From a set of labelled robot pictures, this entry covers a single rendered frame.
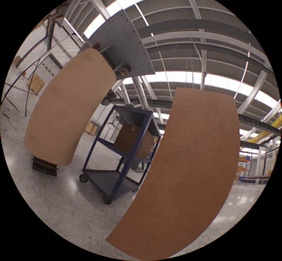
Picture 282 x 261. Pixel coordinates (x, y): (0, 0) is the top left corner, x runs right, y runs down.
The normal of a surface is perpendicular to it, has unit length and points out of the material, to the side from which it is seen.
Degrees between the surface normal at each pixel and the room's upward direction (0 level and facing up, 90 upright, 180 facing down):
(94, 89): 90
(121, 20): 180
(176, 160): 90
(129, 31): 180
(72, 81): 90
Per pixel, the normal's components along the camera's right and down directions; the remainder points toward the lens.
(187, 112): -0.39, -0.48
